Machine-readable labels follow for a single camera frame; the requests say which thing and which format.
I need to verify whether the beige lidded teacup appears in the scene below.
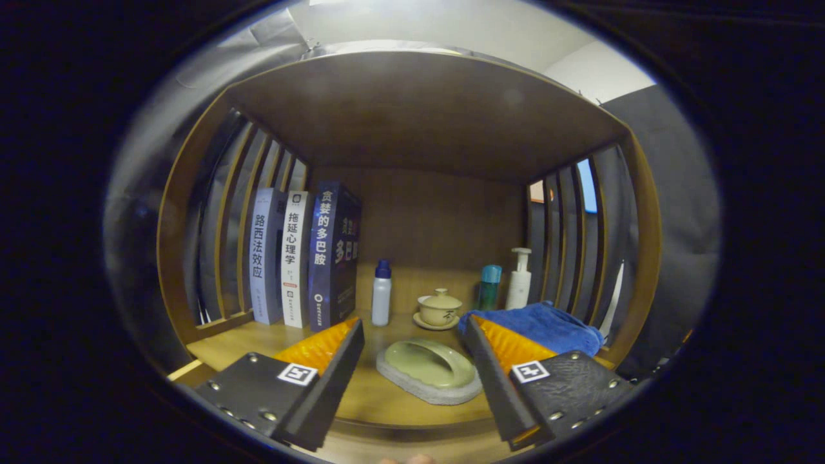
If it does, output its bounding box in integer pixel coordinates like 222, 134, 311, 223
413, 288, 463, 331

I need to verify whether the blue folded towel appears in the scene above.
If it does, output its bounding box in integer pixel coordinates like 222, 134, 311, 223
458, 301, 605, 357

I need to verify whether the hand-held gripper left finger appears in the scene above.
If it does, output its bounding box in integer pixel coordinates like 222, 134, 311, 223
193, 317, 365, 452

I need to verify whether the white bottle with blue cap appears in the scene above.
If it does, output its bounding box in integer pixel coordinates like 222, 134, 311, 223
371, 259, 393, 327

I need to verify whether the teal bottle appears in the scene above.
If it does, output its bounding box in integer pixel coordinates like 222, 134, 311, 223
477, 264, 503, 311

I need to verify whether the wooden cabinet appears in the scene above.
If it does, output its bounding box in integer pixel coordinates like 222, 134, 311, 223
157, 50, 663, 387

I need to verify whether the white book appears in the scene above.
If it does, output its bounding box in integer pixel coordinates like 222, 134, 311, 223
282, 190, 313, 329

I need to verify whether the wooden drawer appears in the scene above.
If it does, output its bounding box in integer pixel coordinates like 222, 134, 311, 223
166, 360, 516, 463

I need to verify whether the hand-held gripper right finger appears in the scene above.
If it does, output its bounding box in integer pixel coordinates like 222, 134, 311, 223
465, 314, 639, 452

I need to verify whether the green scrub brush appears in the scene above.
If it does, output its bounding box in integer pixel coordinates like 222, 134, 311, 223
376, 338, 483, 406

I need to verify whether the pale grey-blue book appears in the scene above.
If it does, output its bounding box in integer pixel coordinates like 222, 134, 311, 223
249, 187, 287, 325

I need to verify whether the white pump bottle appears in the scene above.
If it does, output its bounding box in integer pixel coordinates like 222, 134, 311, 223
505, 247, 533, 311

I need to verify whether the wooden countertop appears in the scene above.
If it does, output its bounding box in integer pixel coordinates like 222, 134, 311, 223
187, 309, 616, 427

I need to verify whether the dark blue book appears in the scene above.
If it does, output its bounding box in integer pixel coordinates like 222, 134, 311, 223
308, 181, 362, 333

